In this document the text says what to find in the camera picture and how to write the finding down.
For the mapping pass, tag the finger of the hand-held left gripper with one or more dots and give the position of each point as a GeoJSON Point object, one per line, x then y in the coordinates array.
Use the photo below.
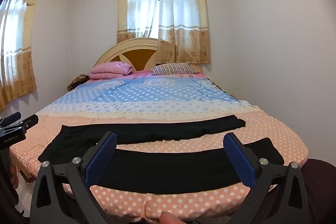
{"type": "Point", "coordinates": [11, 119]}
{"type": "Point", "coordinates": [27, 123]}

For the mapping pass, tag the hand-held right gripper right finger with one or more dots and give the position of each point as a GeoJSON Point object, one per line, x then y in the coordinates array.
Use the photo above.
{"type": "Point", "coordinates": [239, 158]}

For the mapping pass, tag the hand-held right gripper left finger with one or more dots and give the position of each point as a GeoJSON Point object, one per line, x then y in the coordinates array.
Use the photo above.
{"type": "Point", "coordinates": [101, 158]}

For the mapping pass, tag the black pants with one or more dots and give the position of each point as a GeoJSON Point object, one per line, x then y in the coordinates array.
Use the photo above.
{"type": "Point", "coordinates": [162, 171]}

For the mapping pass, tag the person's left hand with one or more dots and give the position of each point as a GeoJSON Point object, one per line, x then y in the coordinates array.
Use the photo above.
{"type": "Point", "coordinates": [14, 176]}

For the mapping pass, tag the person's right hand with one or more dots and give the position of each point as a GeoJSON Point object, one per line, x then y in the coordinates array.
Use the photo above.
{"type": "Point", "coordinates": [170, 218]}

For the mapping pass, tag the beige floral window curtain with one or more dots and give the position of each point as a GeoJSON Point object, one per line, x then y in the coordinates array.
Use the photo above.
{"type": "Point", "coordinates": [19, 64]}
{"type": "Point", "coordinates": [189, 40]}

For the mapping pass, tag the brown patterned cloth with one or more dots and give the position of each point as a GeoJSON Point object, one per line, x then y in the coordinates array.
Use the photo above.
{"type": "Point", "coordinates": [77, 82]}

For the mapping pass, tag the polka dot bed sheet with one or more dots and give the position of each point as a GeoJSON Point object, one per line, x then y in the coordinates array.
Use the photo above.
{"type": "Point", "coordinates": [157, 106]}

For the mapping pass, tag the person's dark clothing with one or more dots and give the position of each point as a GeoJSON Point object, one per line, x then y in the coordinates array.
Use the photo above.
{"type": "Point", "coordinates": [320, 187]}

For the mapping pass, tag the pink pillow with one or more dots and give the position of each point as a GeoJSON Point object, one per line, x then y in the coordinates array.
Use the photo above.
{"type": "Point", "coordinates": [111, 70]}

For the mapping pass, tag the cream wooden headboard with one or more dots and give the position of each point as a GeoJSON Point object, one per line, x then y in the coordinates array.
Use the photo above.
{"type": "Point", "coordinates": [136, 54]}

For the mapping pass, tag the striped pillow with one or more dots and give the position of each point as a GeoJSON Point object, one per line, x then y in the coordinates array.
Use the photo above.
{"type": "Point", "coordinates": [174, 69]}

